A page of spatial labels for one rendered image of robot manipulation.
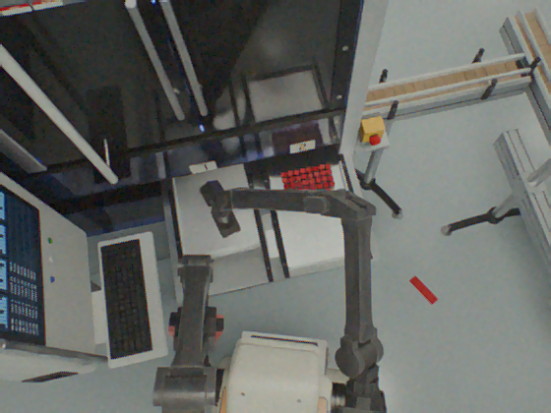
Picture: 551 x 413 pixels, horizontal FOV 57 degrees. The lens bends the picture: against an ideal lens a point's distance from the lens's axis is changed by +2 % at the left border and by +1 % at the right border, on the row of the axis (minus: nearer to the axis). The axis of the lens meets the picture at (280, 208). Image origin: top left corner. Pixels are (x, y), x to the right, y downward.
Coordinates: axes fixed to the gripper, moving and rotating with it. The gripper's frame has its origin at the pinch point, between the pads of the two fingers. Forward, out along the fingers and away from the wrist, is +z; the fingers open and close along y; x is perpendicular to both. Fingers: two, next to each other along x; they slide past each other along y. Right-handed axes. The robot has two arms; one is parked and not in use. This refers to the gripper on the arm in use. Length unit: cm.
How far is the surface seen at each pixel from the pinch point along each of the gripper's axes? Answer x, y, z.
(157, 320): 35.2, -14.7, 12.3
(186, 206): 10.3, 15.9, 4.6
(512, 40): -128, 21, 3
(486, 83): -107, 8, 0
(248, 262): -1.0, -12.2, 4.8
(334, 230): -32.3, -15.4, 4.5
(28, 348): 53, -21, -46
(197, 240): 11.6, 2.7, 4.6
